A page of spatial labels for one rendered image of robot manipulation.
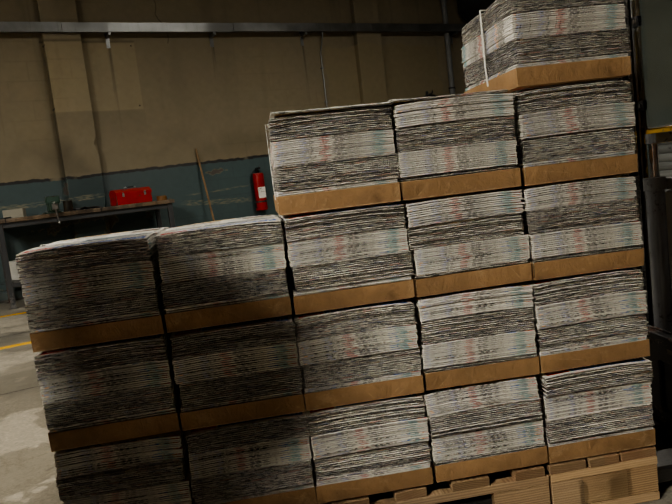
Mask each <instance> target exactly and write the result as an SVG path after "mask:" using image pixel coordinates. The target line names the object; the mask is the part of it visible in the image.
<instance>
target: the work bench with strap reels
mask: <svg viewBox="0 0 672 504"><path fill-rule="evenodd" d="M130 187H135V188H130ZM125 188H130V189H125ZM151 192H152V190H151V188H150V187H140V188H136V186H128V187H124V189H120V190H112V191H110V192H109V197H110V203H111V206H110V207H101V208H93V209H84V210H76V211H66V212H59V213H58V216H59V220H60V221H68V220H76V219H84V218H92V217H100V216H108V215H116V214H124V213H132V212H140V211H148V210H155V215H156V221H157V228H162V220H161V214H160V209H165V208H167V210H168V217H169V224H170V228H173V227H175V220H174V213H173V206H172V203H175V201H174V199H169V200H161V201H153V200H152V193H151ZM52 222H58V219H57V215H56V213H51V214H44V213H43V214H42V215H34V216H25V217H17V218H8V219H0V255H1V261H2V267H3V272H4V278H5V284H6V290H7V295H8V301H9V302H7V303H10V305H11V308H9V310H12V309H18V308H19V307H16V301H15V295H14V289H13V288H15V287H21V286H22V285H24V284H21V282H20V281H21V280H20V279H19V277H20V276H19V274H18V272H19V270H17V268H19V266H17V265H16V264H17V263H16V260H13V261H9V260H8V254H7V249H6V243H5V237H4V231H3V229H4V228H12V227H20V226H28V225H36V224H44V223H52Z"/></svg>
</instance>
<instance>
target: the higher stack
mask: <svg viewBox="0 0 672 504"><path fill-rule="evenodd" d="M623 3H625V2H624V0H496V1H495V2H494V3H492V4H491V5H490V6H489V7H488V8H487V9H486V10H479V15H478V16H476V17H475V18H473V19H472V20H471V21H470V22H468V23H467V24H466V25H465V26H464V27H463V28H462V29H461V31H462V33H461V36H463V37H462V41H463V43H462V48H461V50H462V58H463V59H462V60H463V61H462V63H464V65H463V71H464V73H465V75H464V78H465V79H464V80H465V83H466V85H465V87H467V88H466V89H465V90H466V91H468V90H470V89H472V88H474V87H476V86H478V85H481V84H483V83H485V82H486V83H487V87H488V86H489V85H488V81H489V80H491V79H493V78H496V77H498V76H500V75H502V74H504V73H506V72H508V71H511V70H513V69H515V68H516V72H517V68H520V67H529V66H539V65H548V64H557V63H567V62H576V61H586V60H595V59H605V58H615V57H624V56H628V55H627V54H628V53H629V52H632V50H631V49H630V48H631V46H630V45H629V44H630V40H629V36H630V34H629V30H628V29H629V28H626V22H625V19H623V18H624V17H625V10H624V9H625V6H624V4H623ZM481 11H485V12H484V13H482V14H481ZM624 22H625V23H624ZM625 76H628V75H621V76H612V77H603V78H594V79H584V80H575V81H566V82H557V83H548V84H538V85H529V86H520V87H516V88H513V89H511V90H508V91H507V92H504V93H513V96H514V97H513V105H514V107H513V109H514V111H515V112H514V115H512V116H514V117H515V119H513V120H515V124H516V125H512V126H515V127H513V128H516V129H515V130H516V131H515V133H513V134H515V136H516V137H515V138H517V139H516V142H517V146H516V152H517V158H518V168H525V167H532V166H541V165H549V164H557V163H565V162H573V161H581V160H590V159H598V158H606V157H614V156H622V155H630V154H635V150H636V140H635V138H636V137H637V136H635V132H634V129H633V128H634V127H633V126H635V124H636V122H635V119H636V118H635V117H634V116H635V115H634V114H635V113H634V104H635V102H632V95H631V94H632V93H631V92H630V91H631V90H632V89H631V87H630V86H631V85H629V84H631V83H630V81H628V80H625V81H614V80H618V79H619V78H622V77H625ZM628 88H629V89H628ZM628 94H629V95H628ZM629 112H631V113H629ZM630 138H631V139H630ZM630 140H631V141H630ZM630 142H631V143H630ZM626 174H629V173H623V174H615V175H607V176H599V177H591V178H583V179H575V180H567V181H560V182H552V183H544V184H536V185H528V186H519V187H515V188H511V189H520V190H521V191H520V192H522V198H523V199H521V201H520V202H524V204H522V205H523V207H521V208H523V210H524V211H523V213H521V214H522V215H521V216H522V217H520V218H523V221H521V222H524V223H522V224H523V226H524V227H523V228H524V229H523V232H524V234H528V235H529V236H528V237H529V238H528V241H529V245H530V246H529V247H530V248H529V249H530V254H529V255H530V258H528V259H529V260H528V261H529V262H532V263H533V267H534V263H536V262H543V261H551V260H558V259H565V258H573V257H580V256H588V255H595V254H603V253H610V252H618V251H626V250H633V249H641V248H642V247H641V246H642V245H640V244H643V243H642V242H643V241H641V240H642V239H640V238H641V236H642V235H641V234H642V231H641V222H640V219H639V218H638V217H640V216H639V215H640V214H637V213H639V212H636V211H639V210H638V209H639V208H638V207H639V203H638V201H639V200H638V199H639V198H634V196H637V195H636V194H637V193H636V192H635V191H632V190H637V189H636V188H637V187H636V183H634V181H635V180H636V179H635V177H630V176H621V175H626ZM641 271H642V270H640V269H637V268H634V267H629V268H622V269H615V270H608V271H600V272H593V273H586V274H578V275H571V276H564V277H556V278H549V279H542V280H530V281H524V282H525V283H528V284H530V285H532V286H533V289H532V290H533V293H532V296H533V298H534V299H532V301H533V303H534V304H532V305H533V306H534V307H533V308H534V310H533V311H534V318H535V321H534V323H533V324H534V326H535V328H536V329H534V330H535V332H536V336H535V341H536V343H535V344H536V345H535V346H536V350H537V351H536V353H537V354H536V355H538V356H546V355H552V354H558V353H565V352H571V351H578V350H584V349H591V348H597V347H604V346H610V345H616V344H622V343H629V342H635V341H641V340H647V335H648V333H647V332H648V328H647V327H648V326H646V325H647V323H649V322H648V321H647V320H646V319H647V318H646V315H645V313H647V311H648V310H647V308H646V307H648V305H647V304H646V300H645V299H646V292H647V291H646V290H644V289H643V288H644V287H643V286H644V283H643V281H641V280H643V279H644V278H643V272H641ZM651 363H652V361H650V360H648V359H646V358H644V357H640V358H634V359H628V360H622V361H615V362H609V363H603V364H597V365H591V366H585V367H579V368H572V369H566V370H560V371H554V372H548V373H540V374H535V375H534V376H535V377H536V379H535V380H536V381H537V383H538V385H536V386H537V388H538V394H539V397H540V398H541V399H542V400H540V402H541V406H542V409H541V410H542V413H543V415H541V417H543V419H542V420H543V423H542V424H543V427H544V429H543V430H544V435H543V437H544V440H543V441H544V442H545V445H546V446H548V450H549V447H553V446H558V445H564V444H569V443H575V442H581V441H586V440H592V439H598V438H604V437H610V436H616V435H622V434H628V433H634V432H640V431H645V430H651V429H653V425H655V424H654V422H653V415H652V414H653V412H654V411H653V409H652V408H653V407H652V405H653V404H652V403H651V402H652V399H651V398H652V395H651V393H652V391H651V390H652V388H651V386H650V385H651V384H652V382H651V381H653V378H652V377H654V376H653V375H652V374H653V369H651V368H653V367H652V364H651ZM541 465H542V466H543V467H544V468H545V470H546V473H547V474H548V475H549V490H550V502H551V504H636V503H642V502H647V501H653V500H658V499H660V492H659V491H658V490H659V486H658V471H657V456H656V447H654V446H653V445H652V446H646V447H640V448H635V449H629V450H624V451H618V452H612V453H607V454H601V455H595V456H590V457H584V458H579V459H573V460H567V461H562V462H556V463H551V464H550V463H549V462H548V463H544V464H541Z"/></svg>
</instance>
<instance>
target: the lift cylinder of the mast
mask: <svg viewBox="0 0 672 504"><path fill-rule="evenodd" d="M670 141H672V131H668V132H659V133H652V134H645V144H646V152H647V167H648V178H643V191H645V199H646V214H647V228H648V243H649V258H650V273H651V288H652V303H653V318H654V327H657V328H660V329H663V330H666V331H669V332H672V290H671V274H670V259H669V243H668V227H667V212H666V196H665V189H666V176H660V169H659V154H658V143H662V142H670Z"/></svg>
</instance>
